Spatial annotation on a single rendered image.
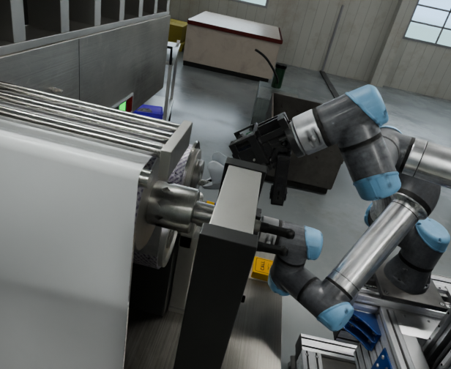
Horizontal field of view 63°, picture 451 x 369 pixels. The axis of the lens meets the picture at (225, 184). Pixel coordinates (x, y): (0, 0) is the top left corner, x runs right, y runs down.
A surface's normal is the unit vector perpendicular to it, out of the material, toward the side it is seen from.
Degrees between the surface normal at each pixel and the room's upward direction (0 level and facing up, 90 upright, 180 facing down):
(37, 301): 90
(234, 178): 0
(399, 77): 90
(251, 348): 0
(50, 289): 90
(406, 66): 90
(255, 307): 0
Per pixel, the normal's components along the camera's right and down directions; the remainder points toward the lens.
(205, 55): -0.11, 0.48
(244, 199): 0.18, -0.85
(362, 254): -0.35, -0.45
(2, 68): 0.97, 0.24
